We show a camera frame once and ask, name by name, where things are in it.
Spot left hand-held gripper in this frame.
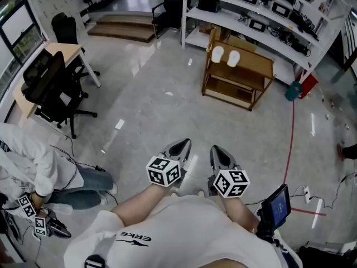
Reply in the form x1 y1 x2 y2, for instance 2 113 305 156
145 137 193 190

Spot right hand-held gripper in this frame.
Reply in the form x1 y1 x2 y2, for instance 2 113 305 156
207 145 251 199

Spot white slipper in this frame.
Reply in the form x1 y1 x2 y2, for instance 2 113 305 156
226 50 241 68
211 45 225 64

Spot person's left forearm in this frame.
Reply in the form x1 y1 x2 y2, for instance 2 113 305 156
110 182 170 229

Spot person's right forearm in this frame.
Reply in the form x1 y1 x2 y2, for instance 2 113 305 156
221 195 260 232

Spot black mounted screen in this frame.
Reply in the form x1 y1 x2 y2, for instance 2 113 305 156
255 184 292 234

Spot person's white t-shirt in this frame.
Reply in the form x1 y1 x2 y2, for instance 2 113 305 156
63 194 303 268

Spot red floor tape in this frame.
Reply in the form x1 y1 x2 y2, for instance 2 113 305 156
291 206 327 217

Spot wooden shoe rack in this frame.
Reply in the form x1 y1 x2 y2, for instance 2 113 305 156
201 28 277 112

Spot teal bin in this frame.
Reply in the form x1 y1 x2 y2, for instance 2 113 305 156
284 80 304 102

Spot black round chest device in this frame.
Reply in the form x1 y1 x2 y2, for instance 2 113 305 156
84 253 106 268

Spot black bag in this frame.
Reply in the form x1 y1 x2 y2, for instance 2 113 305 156
296 241 357 268

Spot red box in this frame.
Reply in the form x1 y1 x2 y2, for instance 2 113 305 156
295 71 319 99

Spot cardboard box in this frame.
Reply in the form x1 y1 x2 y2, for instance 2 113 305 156
226 34 258 53

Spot black mesh office chair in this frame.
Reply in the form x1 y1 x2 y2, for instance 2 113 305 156
21 50 99 140

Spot dark wooden steps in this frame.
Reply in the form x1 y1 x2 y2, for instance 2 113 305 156
86 13 157 44

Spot light wooden desk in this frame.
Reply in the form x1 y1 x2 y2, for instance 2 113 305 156
12 41 102 120

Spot black armrest office chair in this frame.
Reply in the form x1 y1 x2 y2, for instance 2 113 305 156
151 0 185 39

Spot white shelving unit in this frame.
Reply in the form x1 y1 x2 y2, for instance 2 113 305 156
181 0 353 87

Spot black box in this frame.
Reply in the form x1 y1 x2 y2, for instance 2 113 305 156
197 0 219 13

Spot whiteboard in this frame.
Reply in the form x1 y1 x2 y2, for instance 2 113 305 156
30 0 86 40

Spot black-framed window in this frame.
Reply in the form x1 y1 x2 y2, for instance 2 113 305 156
0 0 44 97

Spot red cable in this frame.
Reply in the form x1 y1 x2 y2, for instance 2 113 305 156
282 100 296 185

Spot black floor cable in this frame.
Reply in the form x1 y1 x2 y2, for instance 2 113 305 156
47 134 107 173

